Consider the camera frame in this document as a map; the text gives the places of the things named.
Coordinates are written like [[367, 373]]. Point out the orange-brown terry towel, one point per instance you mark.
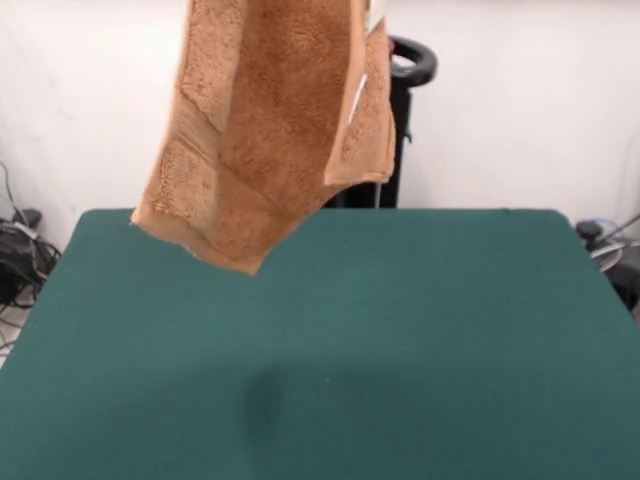
[[270, 140]]

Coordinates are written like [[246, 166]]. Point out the dark green table cloth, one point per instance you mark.
[[400, 350]]

